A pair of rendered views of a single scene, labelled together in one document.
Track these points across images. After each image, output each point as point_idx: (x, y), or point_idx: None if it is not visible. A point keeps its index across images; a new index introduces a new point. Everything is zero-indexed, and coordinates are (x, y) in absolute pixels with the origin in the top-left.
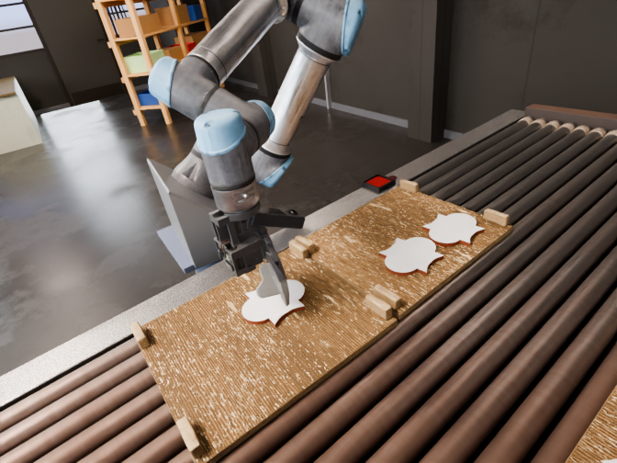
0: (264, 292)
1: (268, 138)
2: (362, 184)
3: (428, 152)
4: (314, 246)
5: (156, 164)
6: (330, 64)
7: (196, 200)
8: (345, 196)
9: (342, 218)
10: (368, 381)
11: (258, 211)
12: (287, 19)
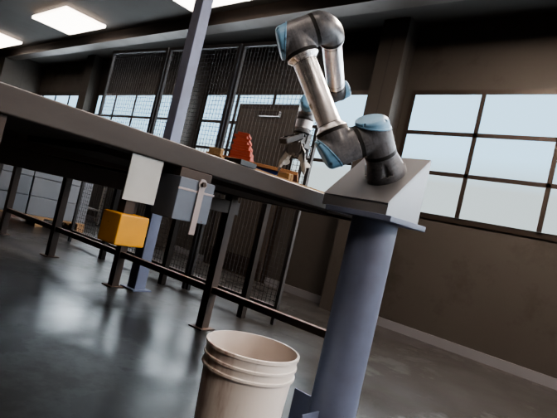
0: (287, 162)
1: (300, 106)
2: (255, 167)
3: (176, 143)
4: (278, 174)
5: (417, 161)
6: (293, 66)
7: (358, 164)
8: (268, 174)
9: (266, 172)
10: None
11: (294, 131)
12: (323, 44)
